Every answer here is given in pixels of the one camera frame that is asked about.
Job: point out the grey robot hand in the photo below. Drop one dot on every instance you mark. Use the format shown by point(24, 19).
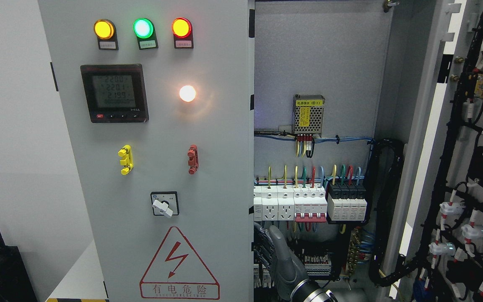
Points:
point(285, 268)

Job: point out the grey cabinet door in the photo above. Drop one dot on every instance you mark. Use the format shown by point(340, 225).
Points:
point(214, 202)
point(439, 219)

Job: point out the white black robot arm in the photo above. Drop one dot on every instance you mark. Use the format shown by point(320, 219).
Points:
point(309, 291)

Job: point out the white socket breaker row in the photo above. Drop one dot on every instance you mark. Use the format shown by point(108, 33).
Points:
point(300, 204)

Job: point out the relay terminal row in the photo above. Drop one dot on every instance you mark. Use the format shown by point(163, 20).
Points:
point(315, 258)

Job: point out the black surge protector block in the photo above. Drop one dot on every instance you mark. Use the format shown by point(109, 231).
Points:
point(346, 204)

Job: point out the red electric warning sticker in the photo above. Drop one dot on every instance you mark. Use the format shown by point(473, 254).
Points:
point(178, 272)

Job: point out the metal mesh power supply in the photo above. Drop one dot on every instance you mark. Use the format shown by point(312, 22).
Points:
point(308, 112)

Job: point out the white glowing indicator lamp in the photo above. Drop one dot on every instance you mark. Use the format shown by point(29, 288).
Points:
point(187, 93)

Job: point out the black digital power meter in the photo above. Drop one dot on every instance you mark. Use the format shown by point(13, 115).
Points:
point(115, 93)

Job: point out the red indicator lamp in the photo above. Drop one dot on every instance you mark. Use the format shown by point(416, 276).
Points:
point(182, 33)

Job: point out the green indicator lamp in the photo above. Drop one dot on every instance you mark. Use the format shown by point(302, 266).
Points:
point(145, 33)

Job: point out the black equipment at left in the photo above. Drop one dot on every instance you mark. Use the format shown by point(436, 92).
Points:
point(15, 285)

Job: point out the yellow indicator lamp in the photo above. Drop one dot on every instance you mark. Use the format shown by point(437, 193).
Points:
point(106, 34)

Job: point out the white rotary selector switch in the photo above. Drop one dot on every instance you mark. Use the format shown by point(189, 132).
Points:
point(165, 203)

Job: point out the red terminal post block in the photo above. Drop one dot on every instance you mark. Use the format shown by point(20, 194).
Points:
point(193, 159)

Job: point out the yellow terminal post block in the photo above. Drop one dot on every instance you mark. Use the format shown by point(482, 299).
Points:
point(126, 159)

